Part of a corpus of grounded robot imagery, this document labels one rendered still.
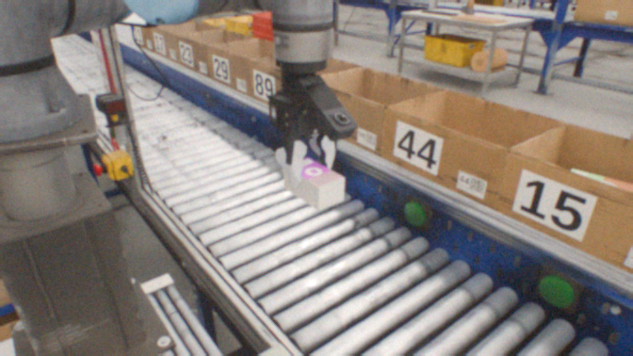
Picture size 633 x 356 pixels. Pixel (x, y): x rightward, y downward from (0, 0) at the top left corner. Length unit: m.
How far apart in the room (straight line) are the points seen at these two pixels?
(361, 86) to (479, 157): 0.76
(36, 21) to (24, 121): 0.14
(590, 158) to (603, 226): 0.32
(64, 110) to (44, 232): 0.19
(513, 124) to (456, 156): 0.29
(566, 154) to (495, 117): 0.23
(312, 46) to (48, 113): 0.39
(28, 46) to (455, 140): 0.91
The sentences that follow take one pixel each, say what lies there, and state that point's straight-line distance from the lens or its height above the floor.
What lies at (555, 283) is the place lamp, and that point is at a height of 0.83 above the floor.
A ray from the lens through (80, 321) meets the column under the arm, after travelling 0.90.
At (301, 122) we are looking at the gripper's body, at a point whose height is 1.22.
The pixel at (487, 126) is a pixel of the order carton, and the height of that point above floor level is 0.97.
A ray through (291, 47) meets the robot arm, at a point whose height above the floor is 1.33.
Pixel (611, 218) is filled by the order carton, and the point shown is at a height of 0.98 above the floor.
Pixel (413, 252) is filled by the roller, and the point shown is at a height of 0.74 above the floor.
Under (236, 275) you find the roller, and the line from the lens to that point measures 1.10.
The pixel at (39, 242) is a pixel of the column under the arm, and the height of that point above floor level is 1.06.
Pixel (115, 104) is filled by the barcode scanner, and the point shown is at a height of 1.08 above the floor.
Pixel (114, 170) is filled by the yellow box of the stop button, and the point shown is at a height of 0.84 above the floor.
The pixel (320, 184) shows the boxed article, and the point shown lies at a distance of 0.70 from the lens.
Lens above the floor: 1.45
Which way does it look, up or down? 28 degrees down
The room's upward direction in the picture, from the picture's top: straight up
